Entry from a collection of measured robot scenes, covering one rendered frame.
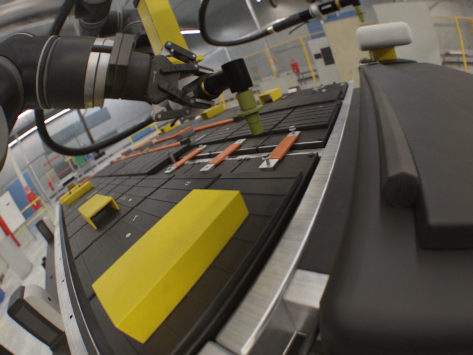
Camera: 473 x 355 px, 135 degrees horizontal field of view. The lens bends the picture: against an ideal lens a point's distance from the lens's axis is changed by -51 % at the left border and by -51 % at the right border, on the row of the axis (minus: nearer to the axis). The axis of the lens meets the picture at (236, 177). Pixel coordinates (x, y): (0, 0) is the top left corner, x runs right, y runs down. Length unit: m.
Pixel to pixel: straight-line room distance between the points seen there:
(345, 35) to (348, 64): 0.65
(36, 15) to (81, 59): 0.47
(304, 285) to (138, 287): 0.12
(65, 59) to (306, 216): 0.33
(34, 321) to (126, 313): 0.39
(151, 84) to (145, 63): 0.04
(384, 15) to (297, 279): 4.67
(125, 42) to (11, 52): 0.16
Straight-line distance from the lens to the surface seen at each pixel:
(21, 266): 5.37
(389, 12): 4.73
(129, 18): 0.84
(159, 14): 0.45
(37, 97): 0.31
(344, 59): 4.67
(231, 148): 0.46
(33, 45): 0.32
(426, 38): 4.85
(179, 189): 0.36
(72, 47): 0.29
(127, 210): 0.41
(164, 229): 0.20
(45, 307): 0.51
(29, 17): 0.73
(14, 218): 8.35
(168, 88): 0.32
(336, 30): 4.70
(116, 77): 0.25
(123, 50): 0.24
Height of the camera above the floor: 1.13
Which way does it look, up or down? 24 degrees down
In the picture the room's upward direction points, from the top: 22 degrees counter-clockwise
